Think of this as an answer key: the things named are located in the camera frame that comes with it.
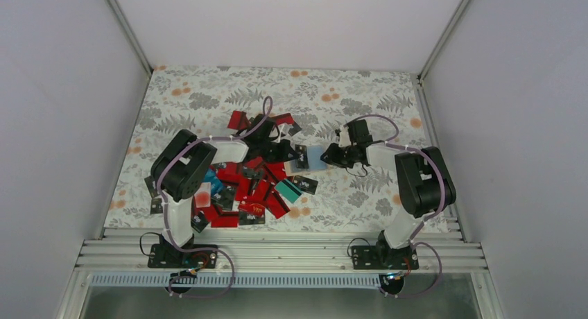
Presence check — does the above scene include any beige leather card holder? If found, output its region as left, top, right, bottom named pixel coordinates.
left=284, top=145, right=329, bottom=176

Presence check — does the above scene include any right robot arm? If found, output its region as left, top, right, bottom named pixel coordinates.
left=320, top=117, right=456, bottom=268

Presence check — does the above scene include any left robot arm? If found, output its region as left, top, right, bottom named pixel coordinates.
left=150, top=114, right=295, bottom=267

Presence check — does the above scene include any red card top left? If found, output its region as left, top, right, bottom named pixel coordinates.
left=227, top=110, right=250, bottom=131

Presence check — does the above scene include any red card top right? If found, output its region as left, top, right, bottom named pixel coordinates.
left=272, top=113, right=295, bottom=126

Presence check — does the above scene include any teal card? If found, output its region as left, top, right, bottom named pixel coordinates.
left=275, top=179, right=302, bottom=203

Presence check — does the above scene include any blue card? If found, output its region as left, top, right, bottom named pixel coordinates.
left=203, top=169, right=225, bottom=196

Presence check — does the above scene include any black vip card upper right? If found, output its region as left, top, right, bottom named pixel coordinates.
left=291, top=175, right=318, bottom=195

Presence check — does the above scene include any black vip card bottom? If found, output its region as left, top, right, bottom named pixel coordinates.
left=239, top=212, right=266, bottom=226

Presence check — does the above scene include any white card red spot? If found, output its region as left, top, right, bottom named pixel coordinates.
left=193, top=182, right=211, bottom=209

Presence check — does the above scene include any red card bottom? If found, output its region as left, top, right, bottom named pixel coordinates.
left=210, top=214, right=239, bottom=228

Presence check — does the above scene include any black vip card far left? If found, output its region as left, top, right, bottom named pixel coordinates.
left=144, top=176, right=159, bottom=198

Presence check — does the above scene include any black vip card left lower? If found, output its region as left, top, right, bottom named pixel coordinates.
left=150, top=198, right=163, bottom=215

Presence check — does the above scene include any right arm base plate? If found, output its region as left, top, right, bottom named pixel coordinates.
left=350, top=245, right=420, bottom=270

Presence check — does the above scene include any aluminium rail frame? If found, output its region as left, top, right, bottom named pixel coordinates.
left=58, top=223, right=503, bottom=318

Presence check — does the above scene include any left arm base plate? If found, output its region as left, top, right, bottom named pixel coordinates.
left=147, top=244, right=218, bottom=269

